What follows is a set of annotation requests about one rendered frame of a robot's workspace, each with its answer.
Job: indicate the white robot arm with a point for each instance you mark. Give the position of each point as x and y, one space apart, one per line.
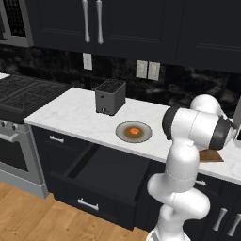
183 163

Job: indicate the orange brown meat piece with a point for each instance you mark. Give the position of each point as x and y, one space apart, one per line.
133 132

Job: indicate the grey round plate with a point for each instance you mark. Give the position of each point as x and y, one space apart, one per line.
142 133

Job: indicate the small black drawer front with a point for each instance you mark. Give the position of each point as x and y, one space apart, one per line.
72 142

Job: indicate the open black drawer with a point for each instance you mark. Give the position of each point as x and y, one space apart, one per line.
106 175

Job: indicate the wooden cutting board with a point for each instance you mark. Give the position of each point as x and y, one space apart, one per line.
212 156

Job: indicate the dark grey toaster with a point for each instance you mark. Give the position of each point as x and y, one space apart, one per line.
110 97

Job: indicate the black upper cabinet door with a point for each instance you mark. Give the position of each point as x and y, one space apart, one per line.
213 31
141 28
59 22

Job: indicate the black cabinet door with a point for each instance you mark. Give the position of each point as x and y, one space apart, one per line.
204 222
59 22
141 28
213 31
235 204

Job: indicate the steel gas range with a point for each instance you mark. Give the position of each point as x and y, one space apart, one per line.
22 94

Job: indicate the silver range knob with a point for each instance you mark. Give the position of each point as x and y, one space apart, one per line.
15 127
4 124

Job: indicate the black lower cabinet door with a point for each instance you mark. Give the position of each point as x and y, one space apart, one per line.
204 222
235 204

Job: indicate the steel microwave oven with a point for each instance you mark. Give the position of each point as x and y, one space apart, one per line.
15 22

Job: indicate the single white wall outlet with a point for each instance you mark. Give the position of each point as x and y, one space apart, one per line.
87 61

